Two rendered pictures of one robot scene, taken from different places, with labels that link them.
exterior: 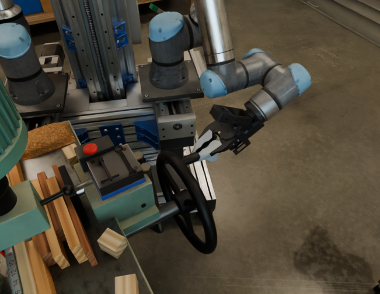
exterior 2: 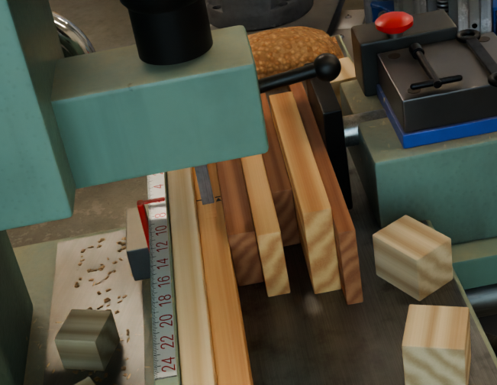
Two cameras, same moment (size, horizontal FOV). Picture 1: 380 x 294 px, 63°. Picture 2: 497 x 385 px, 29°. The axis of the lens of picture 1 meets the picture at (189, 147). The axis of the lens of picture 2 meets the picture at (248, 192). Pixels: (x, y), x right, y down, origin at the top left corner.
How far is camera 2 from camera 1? 0.29 m
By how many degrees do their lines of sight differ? 27
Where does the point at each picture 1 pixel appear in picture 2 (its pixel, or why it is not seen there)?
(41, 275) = (222, 271)
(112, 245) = (412, 248)
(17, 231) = (197, 123)
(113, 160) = (450, 56)
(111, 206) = (424, 170)
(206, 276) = not seen: outside the picture
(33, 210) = (244, 67)
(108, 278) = (387, 335)
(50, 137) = (290, 50)
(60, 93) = (324, 13)
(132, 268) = not seen: hidden behind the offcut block
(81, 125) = not seen: hidden behind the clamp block
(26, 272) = (189, 253)
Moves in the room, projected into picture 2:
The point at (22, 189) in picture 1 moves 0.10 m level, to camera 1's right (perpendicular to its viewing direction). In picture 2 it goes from (226, 36) to (363, 41)
